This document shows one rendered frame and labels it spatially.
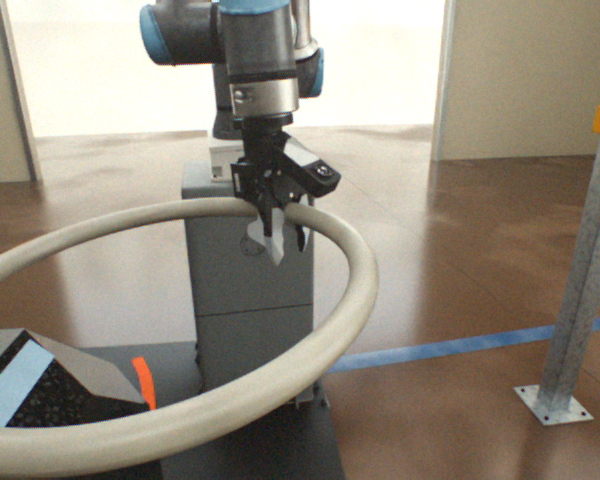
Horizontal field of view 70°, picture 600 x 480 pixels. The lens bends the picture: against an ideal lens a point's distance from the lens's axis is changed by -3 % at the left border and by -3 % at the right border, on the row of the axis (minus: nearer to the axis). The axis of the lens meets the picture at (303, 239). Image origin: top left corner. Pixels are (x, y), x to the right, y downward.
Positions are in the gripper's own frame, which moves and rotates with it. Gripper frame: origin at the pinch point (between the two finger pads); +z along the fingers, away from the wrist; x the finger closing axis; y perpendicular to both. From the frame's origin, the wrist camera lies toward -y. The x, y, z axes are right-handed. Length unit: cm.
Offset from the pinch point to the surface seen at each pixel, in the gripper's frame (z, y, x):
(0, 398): 4.8, 10.9, 38.8
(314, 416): 91, 39, -45
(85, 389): 11.0, 12.7, 29.6
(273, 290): 42, 50, -44
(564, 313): 60, -26, -105
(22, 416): 7.3, 9.3, 37.8
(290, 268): 35, 46, -49
